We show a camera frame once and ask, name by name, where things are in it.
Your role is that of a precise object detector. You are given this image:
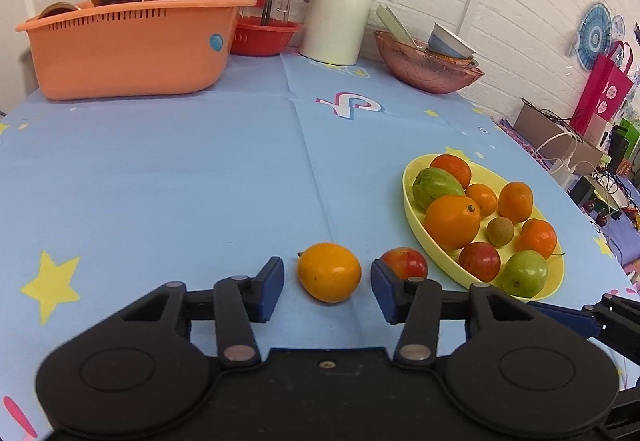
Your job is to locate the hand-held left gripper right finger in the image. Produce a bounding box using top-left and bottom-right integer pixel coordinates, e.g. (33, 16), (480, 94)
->
(371, 258), (543, 362)

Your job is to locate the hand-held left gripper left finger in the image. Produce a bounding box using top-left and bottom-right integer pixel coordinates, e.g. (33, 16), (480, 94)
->
(115, 256), (285, 368)

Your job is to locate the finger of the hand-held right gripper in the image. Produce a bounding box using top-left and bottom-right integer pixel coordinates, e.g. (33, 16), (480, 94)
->
(528, 293), (640, 364)

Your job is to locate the red apple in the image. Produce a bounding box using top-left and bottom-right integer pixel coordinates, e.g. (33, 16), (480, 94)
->
(458, 242), (502, 283)
(378, 247), (429, 281)

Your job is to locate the yellowish orange mandarin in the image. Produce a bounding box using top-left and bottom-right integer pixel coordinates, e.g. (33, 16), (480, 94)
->
(297, 243), (362, 304)

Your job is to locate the green apple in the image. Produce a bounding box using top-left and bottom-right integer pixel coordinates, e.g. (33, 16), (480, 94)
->
(501, 250), (549, 298)

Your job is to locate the orange mandarin with stem dot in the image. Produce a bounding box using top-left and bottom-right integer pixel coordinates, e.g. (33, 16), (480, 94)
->
(424, 194), (482, 252)

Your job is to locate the brown kiwi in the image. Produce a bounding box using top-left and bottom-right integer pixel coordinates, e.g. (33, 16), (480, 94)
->
(486, 216), (515, 247)

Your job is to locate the dull green mango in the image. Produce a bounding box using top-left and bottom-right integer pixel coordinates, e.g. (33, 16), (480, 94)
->
(412, 168), (466, 212)

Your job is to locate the small orange mandarin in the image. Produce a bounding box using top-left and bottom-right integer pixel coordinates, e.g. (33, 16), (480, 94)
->
(465, 183), (499, 217)

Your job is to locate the reddish orange mandarin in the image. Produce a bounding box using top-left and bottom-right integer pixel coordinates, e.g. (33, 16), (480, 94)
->
(430, 154), (472, 189)

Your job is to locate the yellow plastic plate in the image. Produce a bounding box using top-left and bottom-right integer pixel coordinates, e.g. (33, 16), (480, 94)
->
(402, 154), (566, 303)

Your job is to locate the black power adapter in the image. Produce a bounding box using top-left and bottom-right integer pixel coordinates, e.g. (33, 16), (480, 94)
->
(570, 176), (596, 207)

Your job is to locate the white charger plug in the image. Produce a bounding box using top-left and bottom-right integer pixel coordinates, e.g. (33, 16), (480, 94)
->
(551, 156), (577, 186)

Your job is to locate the blue printed tablecloth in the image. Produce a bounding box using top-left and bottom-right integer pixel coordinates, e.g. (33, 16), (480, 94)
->
(0, 48), (640, 441)

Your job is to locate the cardboard box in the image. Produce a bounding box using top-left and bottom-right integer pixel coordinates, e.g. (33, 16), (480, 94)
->
(514, 98), (603, 162)

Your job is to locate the green box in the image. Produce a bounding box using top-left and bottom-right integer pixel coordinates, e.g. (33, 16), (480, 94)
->
(617, 118), (640, 157)

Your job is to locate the pink glass bowl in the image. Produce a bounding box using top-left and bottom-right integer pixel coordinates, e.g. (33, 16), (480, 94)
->
(374, 30), (485, 94)

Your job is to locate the pink gift bag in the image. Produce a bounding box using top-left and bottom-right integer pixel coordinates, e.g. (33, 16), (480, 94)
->
(570, 41), (635, 134)

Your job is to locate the red plastic colander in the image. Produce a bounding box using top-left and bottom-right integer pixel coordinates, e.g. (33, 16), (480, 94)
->
(230, 18), (304, 57)

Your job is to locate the white blue ceramic bowl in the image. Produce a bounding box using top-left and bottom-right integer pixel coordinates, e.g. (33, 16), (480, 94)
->
(427, 22), (476, 59)

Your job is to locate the pale green dish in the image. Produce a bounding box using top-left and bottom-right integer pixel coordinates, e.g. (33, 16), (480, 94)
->
(375, 4), (418, 49)

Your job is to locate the orange plastic basket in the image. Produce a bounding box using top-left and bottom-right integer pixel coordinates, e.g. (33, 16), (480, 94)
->
(15, 0), (257, 101)

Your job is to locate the white thermos jug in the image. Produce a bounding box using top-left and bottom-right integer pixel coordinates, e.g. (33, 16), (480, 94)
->
(298, 0), (376, 66)

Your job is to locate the brown round lid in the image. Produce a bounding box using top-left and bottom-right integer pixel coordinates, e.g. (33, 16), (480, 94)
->
(37, 2), (81, 19)

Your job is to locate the white charger cable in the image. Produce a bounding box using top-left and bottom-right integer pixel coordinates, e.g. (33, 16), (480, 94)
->
(532, 131), (582, 160)

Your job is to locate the blue round wall ornament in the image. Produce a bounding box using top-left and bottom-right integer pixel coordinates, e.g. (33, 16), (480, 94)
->
(569, 4), (613, 71)

